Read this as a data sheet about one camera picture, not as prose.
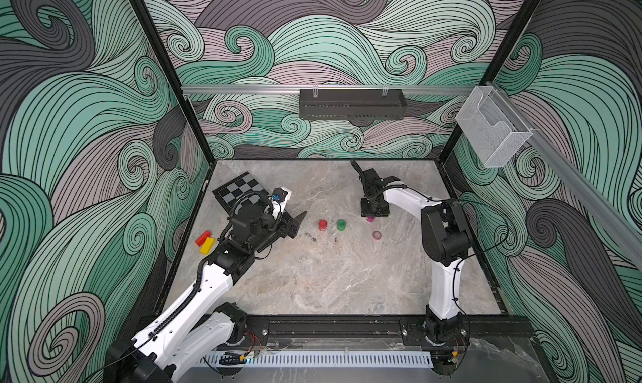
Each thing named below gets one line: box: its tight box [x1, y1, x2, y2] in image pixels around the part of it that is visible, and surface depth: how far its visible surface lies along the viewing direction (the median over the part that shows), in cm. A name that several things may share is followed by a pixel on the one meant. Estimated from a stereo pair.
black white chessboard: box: [212, 171, 270, 214], surface depth 108 cm
